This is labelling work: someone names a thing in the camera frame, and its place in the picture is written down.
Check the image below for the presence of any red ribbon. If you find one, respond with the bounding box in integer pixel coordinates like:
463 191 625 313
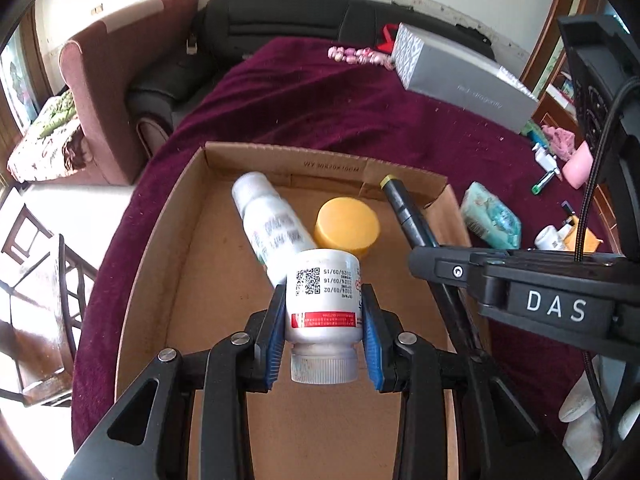
376 24 401 54

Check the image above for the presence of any green wet wipes packet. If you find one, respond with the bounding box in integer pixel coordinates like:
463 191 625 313
460 181 522 249

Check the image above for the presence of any grey rectangular box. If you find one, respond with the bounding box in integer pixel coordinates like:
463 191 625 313
390 22 540 134

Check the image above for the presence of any yellow packet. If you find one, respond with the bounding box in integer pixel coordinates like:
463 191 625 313
560 217 602 254

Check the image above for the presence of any tall white bottle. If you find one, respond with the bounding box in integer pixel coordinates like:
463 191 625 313
231 171 318 286

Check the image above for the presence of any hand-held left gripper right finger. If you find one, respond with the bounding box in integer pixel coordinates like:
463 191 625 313
361 283 587 480

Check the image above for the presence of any wooden glass door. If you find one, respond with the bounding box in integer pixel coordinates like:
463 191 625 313
0 7 53 133

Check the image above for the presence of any maroon tablecloth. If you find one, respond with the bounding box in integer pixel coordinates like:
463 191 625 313
70 35 628 456

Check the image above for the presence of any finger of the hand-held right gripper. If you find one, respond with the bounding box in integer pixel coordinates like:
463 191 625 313
409 246 511 307

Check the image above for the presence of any maroon armchair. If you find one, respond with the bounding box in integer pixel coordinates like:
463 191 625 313
59 0 201 187

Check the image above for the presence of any person's right hand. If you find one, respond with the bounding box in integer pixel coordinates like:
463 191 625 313
557 374 640 462

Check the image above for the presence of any wooden chair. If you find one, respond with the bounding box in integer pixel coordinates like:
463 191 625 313
0 199 100 407

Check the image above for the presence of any green tipped black marker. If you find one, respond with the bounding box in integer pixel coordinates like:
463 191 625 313
531 170 559 195

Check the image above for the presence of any black sofa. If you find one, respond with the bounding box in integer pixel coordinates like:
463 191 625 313
125 0 496 147

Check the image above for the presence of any floral blanket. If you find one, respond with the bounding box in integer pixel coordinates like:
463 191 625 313
6 89 95 182

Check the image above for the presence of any wooden cabinet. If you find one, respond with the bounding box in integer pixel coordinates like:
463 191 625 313
519 0 608 128

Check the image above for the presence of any white pill bottle red label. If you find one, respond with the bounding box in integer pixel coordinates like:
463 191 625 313
284 249 363 386

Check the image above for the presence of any black braided cable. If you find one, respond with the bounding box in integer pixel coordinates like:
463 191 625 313
572 76 640 466

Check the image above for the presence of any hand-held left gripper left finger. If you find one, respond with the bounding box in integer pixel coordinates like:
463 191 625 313
60 284 290 480

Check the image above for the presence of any small white bottle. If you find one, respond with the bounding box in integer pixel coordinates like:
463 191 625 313
534 225 563 252

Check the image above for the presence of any black pen yellow tip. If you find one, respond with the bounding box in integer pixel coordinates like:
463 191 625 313
379 174 490 361

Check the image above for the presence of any cardboard box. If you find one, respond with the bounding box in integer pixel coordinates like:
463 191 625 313
114 141 493 480

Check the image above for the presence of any pink cup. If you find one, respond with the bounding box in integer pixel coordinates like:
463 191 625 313
562 140 597 189

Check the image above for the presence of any pink cloth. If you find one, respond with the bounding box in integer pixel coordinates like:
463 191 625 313
542 125 577 161

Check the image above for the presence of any yellow round lid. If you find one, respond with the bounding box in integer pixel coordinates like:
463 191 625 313
314 196 382 260

